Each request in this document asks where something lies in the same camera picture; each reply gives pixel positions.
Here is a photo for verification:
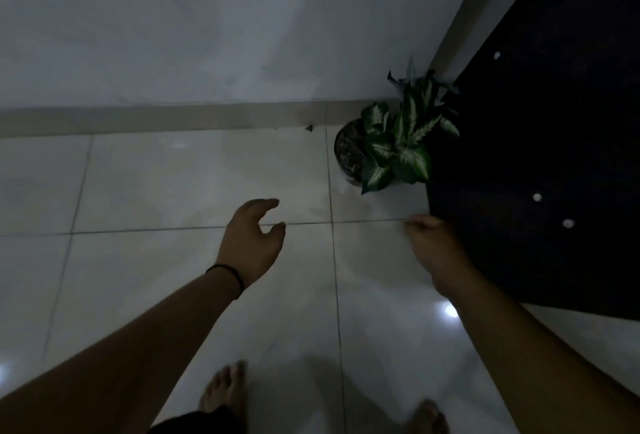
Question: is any person's right hand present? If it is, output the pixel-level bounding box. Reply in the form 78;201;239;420
405;214;481;299

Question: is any person's left hand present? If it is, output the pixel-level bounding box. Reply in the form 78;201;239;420
215;198;287;290

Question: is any person's right forearm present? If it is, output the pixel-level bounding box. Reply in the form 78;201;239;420
440;271;640;434

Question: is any person's left forearm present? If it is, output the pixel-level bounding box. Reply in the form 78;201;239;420
0;269;243;434

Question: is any black wrist band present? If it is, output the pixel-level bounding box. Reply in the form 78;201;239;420
205;264;246;300

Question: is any green variegated leafy plant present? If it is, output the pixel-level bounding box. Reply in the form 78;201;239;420
360;56;461;196

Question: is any dark round plant pot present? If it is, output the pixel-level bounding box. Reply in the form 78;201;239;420
333;118;371;187

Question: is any person's left foot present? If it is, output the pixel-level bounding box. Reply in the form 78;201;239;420
199;360;249;422

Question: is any person's foot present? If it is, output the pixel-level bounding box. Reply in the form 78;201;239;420
406;399;451;434
199;360;249;422

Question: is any person's right foot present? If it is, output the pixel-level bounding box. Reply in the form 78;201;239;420
406;399;451;434

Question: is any person's dark trouser leg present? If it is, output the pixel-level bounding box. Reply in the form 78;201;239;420
147;406;246;434

